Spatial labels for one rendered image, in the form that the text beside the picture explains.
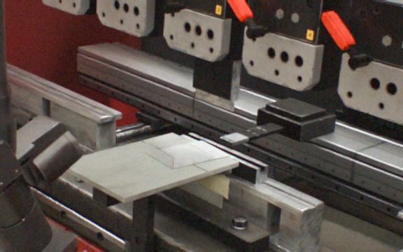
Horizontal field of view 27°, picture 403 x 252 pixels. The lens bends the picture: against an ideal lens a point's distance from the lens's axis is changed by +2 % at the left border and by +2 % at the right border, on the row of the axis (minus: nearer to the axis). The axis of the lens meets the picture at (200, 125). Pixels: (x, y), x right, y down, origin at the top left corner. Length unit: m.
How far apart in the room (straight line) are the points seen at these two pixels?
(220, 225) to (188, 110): 0.53
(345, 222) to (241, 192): 2.21
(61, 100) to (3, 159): 0.96
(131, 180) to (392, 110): 0.44
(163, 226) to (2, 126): 0.66
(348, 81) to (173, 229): 0.45
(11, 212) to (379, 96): 0.56
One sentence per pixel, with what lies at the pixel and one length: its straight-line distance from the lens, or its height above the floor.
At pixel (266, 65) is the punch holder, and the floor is 1.20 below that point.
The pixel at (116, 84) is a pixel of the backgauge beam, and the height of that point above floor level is 0.93.
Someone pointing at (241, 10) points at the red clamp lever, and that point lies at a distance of 1.36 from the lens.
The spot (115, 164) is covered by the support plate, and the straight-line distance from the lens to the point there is 1.47.
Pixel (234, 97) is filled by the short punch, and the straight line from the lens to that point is 1.51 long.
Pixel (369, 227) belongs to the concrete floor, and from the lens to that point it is 3.69.
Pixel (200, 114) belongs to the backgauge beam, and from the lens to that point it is 1.93.
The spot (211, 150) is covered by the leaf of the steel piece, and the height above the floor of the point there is 1.00.
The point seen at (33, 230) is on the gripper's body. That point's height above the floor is 1.11.
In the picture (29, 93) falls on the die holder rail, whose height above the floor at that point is 0.95.
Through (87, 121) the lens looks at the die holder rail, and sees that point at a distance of 1.83.
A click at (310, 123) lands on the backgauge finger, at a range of 1.68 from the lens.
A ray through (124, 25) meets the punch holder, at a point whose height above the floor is 1.19.
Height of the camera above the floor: 1.56
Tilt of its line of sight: 20 degrees down
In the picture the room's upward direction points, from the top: 4 degrees clockwise
